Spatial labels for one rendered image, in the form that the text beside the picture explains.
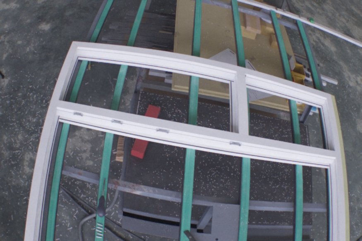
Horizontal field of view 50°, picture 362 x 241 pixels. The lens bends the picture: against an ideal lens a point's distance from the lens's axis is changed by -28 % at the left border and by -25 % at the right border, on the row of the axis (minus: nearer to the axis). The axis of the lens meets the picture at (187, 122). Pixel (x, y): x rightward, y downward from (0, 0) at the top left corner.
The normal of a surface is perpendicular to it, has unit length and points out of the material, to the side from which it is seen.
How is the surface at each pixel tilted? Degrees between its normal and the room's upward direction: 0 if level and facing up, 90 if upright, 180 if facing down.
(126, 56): 90
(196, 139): 90
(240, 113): 0
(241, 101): 0
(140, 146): 0
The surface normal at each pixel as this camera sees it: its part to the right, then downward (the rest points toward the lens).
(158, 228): 0.22, -0.63
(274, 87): -0.05, 0.75
